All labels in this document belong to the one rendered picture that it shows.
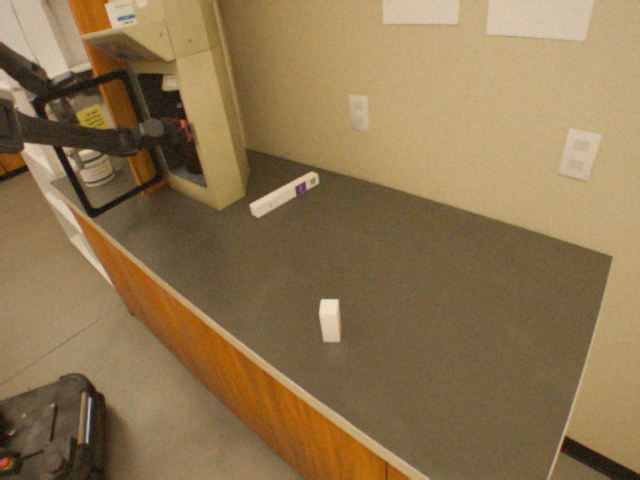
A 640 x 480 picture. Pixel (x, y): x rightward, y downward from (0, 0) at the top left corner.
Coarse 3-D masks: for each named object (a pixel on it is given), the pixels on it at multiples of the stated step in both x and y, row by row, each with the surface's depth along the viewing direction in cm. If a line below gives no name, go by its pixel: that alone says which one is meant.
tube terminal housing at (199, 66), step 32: (160, 0) 81; (192, 0) 86; (192, 32) 90; (160, 64) 95; (192, 64) 93; (224, 64) 112; (192, 96) 96; (224, 96) 108; (224, 128) 108; (224, 160) 112; (192, 192) 124; (224, 192) 116
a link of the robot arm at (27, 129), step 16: (16, 112) 67; (16, 128) 68; (32, 128) 70; (48, 128) 75; (64, 128) 79; (80, 128) 84; (96, 128) 90; (0, 144) 64; (16, 144) 67; (48, 144) 78; (64, 144) 82; (80, 144) 85; (96, 144) 89; (112, 144) 94; (128, 144) 100
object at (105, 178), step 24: (72, 96) 97; (96, 96) 102; (120, 96) 108; (72, 120) 98; (96, 120) 104; (120, 120) 110; (96, 168) 109; (120, 168) 115; (144, 168) 122; (96, 192) 111; (120, 192) 118
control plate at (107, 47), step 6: (114, 42) 87; (120, 42) 85; (102, 48) 97; (108, 48) 95; (120, 48) 90; (126, 48) 89; (114, 54) 99; (132, 54) 92; (138, 54) 90; (120, 60) 103
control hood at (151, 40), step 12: (144, 24) 80; (156, 24) 82; (84, 36) 93; (96, 36) 88; (108, 36) 84; (120, 36) 81; (132, 36) 79; (144, 36) 81; (156, 36) 83; (168, 36) 85; (132, 48) 87; (144, 48) 84; (156, 48) 84; (168, 48) 86; (132, 60) 98; (144, 60) 94; (156, 60) 90; (168, 60) 88
